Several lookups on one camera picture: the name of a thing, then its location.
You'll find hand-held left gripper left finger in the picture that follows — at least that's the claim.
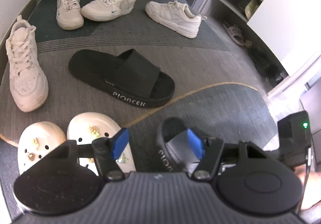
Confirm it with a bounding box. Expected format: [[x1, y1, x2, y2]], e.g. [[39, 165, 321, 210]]
[[49, 127, 129, 181]]

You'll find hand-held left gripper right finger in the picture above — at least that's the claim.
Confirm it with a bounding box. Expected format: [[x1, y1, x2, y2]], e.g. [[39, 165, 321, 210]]
[[187, 127, 279, 181]]

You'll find black slide sandal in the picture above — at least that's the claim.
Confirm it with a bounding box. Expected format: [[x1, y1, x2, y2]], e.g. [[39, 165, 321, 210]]
[[156, 117, 210, 173], [68, 49, 175, 108]]

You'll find cream clog with charms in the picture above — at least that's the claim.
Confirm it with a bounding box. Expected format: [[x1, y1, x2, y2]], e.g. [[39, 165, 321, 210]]
[[17, 121, 67, 177], [66, 112, 137, 173]]

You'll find white lace-up sneaker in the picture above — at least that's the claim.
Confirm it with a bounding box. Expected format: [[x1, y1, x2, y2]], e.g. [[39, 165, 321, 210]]
[[145, 0, 207, 39], [5, 15, 49, 112]]

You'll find person's right hand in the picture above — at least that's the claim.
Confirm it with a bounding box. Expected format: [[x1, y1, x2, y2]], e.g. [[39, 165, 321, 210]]
[[295, 161, 321, 211]]

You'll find grey patterned floor mat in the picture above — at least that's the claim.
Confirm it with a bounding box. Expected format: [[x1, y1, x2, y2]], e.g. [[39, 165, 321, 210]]
[[0, 0, 276, 184]]

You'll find black shoe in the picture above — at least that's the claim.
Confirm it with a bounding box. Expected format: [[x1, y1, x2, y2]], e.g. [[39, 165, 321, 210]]
[[248, 47, 285, 82]]

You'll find white cabinet door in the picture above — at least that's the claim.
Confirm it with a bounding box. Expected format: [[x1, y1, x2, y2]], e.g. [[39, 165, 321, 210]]
[[246, 0, 321, 77]]

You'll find beige slide sandal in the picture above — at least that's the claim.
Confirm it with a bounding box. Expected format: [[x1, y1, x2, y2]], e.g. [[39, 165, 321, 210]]
[[223, 21, 245, 47]]

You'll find beige sneaker teal logo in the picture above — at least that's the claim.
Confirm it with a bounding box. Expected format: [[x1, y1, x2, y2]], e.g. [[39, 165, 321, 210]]
[[81, 0, 138, 22], [56, 0, 84, 30]]

